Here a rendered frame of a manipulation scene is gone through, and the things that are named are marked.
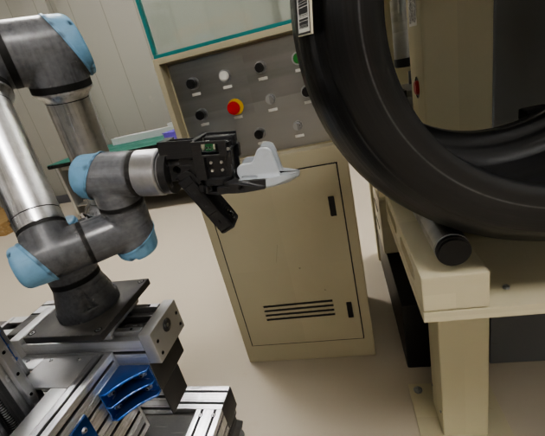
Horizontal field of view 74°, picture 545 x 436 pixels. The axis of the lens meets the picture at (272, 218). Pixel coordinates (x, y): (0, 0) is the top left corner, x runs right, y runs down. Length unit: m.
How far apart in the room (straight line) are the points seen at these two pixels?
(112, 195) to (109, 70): 4.56
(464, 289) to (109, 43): 4.87
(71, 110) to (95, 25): 4.36
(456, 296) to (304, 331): 1.06
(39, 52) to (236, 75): 0.61
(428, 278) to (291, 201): 0.79
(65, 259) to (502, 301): 0.65
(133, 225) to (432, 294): 0.48
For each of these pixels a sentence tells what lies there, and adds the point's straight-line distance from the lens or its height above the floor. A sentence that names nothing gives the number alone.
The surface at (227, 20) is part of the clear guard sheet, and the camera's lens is 1.24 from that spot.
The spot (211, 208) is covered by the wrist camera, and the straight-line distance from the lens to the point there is 0.59.
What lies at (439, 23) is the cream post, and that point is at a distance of 0.84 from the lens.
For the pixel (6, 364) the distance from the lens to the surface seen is 0.98.
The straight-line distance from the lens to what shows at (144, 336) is 0.94.
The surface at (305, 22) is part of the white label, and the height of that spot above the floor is 1.21.
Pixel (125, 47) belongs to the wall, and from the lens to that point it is 5.01.
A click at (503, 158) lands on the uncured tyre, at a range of 0.77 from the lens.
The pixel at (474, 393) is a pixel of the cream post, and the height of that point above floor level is 0.19.
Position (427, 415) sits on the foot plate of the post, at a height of 0.01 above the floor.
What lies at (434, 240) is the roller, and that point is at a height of 0.91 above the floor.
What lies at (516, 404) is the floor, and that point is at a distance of 1.56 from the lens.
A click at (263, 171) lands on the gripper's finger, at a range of 0.54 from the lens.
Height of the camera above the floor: 1.18
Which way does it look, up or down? 22 degrees down
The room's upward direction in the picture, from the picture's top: 14 degrees counter-clockwise
